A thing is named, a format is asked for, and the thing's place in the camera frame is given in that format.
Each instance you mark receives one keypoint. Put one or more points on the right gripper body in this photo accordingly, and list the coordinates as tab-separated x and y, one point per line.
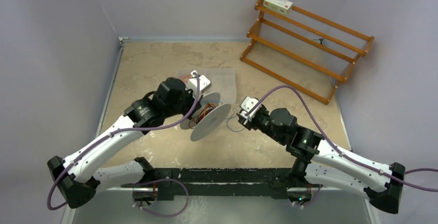
261	122

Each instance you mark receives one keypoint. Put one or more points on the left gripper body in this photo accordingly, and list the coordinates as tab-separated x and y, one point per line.
187	101

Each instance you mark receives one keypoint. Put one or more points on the white filament spool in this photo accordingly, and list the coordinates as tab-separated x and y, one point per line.
211	114

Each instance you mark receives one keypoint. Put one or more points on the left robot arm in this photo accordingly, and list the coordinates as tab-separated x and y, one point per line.
80	176

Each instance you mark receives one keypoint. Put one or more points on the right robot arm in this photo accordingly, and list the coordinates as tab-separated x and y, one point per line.
318	163

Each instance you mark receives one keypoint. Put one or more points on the translucent plastic divided tray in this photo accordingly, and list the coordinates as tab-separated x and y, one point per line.
222	81

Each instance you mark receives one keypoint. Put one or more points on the wooden shoe rack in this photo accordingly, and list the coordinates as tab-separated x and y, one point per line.
254	35

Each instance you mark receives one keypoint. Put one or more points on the white cardboard box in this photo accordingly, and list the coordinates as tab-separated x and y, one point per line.
280	6

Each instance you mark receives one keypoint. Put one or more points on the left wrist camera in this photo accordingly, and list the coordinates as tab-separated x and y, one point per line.
198	83

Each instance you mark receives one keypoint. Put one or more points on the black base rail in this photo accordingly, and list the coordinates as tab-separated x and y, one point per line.
276	183

